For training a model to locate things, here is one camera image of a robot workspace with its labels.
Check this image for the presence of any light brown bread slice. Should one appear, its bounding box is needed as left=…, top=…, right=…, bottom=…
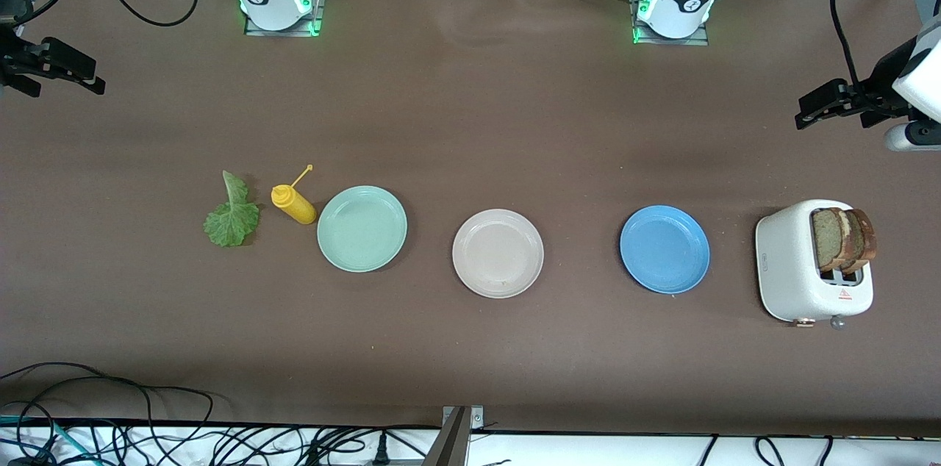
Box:
left=811, top=207, right=854, bottom=274

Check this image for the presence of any green lettuce leaf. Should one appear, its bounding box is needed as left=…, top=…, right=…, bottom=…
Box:
left=203, top=171, right=261, bottom=248

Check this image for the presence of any yellow mustard squeeze bottle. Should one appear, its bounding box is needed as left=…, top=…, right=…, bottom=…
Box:
left=271, top=165, right=318, bottom=226

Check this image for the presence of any blue plate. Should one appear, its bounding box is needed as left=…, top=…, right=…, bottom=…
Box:
left=620, top=204, right=711, bottom=295

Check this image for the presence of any mint green plate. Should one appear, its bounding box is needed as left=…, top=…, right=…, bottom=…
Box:
left=317, top=185, right=408, bottom=273

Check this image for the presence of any beige plate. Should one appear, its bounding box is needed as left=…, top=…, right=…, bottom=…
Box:
left=452, top=209, right=545, bottom=299

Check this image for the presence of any dark-crust bread slice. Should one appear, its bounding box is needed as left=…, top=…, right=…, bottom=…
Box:
left=845, top=209, right=878, bottom=276

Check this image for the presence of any white two-slot toaster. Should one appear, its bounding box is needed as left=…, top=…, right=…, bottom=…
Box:
left=755, top=199, right=875, bottom=329

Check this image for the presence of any black floor cable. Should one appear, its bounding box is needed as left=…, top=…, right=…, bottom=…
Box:
left=0, top=362, right=155, bottom=452
left=15, top=378, right=214, bottom=452
left=755, top=437, right=787, bottom=466

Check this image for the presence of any teal cable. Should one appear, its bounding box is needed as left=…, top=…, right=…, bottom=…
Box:
left=0, top=415, right=96, bottom=466

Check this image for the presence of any grey metal post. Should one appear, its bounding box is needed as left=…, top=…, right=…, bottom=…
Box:
left=423, top=405, right=486, bottom=466

